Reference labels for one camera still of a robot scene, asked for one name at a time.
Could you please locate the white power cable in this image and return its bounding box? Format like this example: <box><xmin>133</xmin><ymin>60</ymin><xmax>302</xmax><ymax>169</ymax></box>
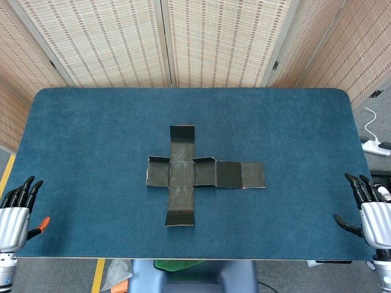
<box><xmin>365</xmin><ymin>106</ymin><xmax>380</xmax><ymax>146</ymax></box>

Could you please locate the white power strip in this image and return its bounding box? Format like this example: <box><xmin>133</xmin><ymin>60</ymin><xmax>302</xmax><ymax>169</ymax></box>
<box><xmin>361</xmin><ymin>139</ymin><xmax>391</xmax><ymax>157</ymax></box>

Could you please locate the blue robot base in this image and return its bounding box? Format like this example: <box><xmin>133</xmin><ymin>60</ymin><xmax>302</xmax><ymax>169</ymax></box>
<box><xmin>127</xmin><ymin>259</ymin><xmax>258</xmax><ymax>293</ymax></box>

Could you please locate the blue felt table cover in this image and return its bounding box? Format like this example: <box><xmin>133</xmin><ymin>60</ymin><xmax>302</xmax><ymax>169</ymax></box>
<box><xmin>0</xmin><ymin>87</ymin><xmax>382</xmax><ymax>262</ymax></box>

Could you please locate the black table control panel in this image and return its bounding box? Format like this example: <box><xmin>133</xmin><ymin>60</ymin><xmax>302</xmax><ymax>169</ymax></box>
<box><xmin>307</xmin><ymin>259</ymin><xmax>353</xmax><ymax>268</ymax></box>

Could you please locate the black cardboard box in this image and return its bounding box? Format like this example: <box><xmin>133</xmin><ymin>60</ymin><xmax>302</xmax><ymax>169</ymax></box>
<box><xmin>145</xmin><ymin>124</ymin><xmax>266</xmax><ymax>228</ymax></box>

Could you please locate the clear plastic bag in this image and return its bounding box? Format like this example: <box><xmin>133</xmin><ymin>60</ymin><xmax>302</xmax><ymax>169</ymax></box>
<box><xmin>100</xmin><ymin>259</ymin><xmax>134</xmax><ymax>291</ymax></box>

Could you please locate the black equipment box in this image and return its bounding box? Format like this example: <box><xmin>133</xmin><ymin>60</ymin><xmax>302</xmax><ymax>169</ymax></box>
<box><xmin>370</xmin><ymin>170</ymin><xmax>391</xmax><ymax>187</ymax></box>

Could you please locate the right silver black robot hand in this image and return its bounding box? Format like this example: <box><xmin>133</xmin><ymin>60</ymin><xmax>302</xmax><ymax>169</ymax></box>
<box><xmin>332</xmin><ymin>173</ymin><xmax>391</xmax><ymax>250</ymax></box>

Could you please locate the woven folding screen panel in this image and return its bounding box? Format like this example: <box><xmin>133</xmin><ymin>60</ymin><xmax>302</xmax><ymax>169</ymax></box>
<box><xmin>293</xmin><ymin>0</ymin><xmax>391</xmax><ymax>105</ymax></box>
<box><xmin>0</xmin><ymin>0</ymin><xmax>70</xmax><ymax>153</ymax></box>
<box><xmin>161</xmin><ymin>0</ymin><xmax>302</xmax><ymax>89</ymax></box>
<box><xmin>12</xmin><ymin>0</ymin><xmax>172</xmax><ymax>89</ymax></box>
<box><xmin>268</xmin><ymin>0</ymin><xmax>349</xmax><ymax>89</ymax></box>

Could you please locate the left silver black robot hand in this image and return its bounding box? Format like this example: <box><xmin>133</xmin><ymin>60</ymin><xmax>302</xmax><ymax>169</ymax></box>
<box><xmin>0</xmin><ymin>176</ymin><xmax>51</xmax><ymax>253</ymax></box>

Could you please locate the orange object on floor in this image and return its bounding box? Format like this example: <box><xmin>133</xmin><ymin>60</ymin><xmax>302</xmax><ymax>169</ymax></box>
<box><xmin>111</xmin><ymin>279</ymin><xmax>129</xmax><ymax>293</ymax></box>

